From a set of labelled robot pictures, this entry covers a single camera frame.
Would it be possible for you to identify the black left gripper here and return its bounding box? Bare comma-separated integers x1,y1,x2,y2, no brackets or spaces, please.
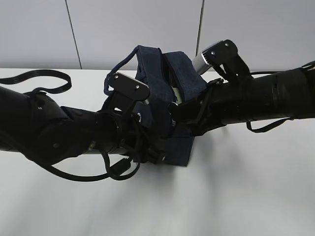
132,113,166,164

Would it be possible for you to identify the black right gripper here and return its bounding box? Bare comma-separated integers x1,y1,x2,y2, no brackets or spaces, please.
167,90,229,137

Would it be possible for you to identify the green lidded glass container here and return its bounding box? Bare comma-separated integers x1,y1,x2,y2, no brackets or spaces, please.
172,87,183,104

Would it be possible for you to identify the dark navy lunch bag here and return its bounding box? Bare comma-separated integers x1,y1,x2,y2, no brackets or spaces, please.
104,45,206,167

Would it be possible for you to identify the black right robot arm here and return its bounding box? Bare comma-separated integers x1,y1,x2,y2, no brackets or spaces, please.
169,68,315,137

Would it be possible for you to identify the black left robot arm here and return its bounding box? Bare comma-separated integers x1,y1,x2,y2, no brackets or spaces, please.
0,88,165,166

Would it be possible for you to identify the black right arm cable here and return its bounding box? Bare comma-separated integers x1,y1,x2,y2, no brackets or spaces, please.
246,60,315,134

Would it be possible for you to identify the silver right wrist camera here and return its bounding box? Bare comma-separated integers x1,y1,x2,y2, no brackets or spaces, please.
192,39,251,84

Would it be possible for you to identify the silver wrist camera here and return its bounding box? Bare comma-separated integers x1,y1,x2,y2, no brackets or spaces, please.
109,73,150,102
192,39,251,84

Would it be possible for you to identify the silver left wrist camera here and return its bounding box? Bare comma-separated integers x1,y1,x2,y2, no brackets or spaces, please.
109,73,150,102

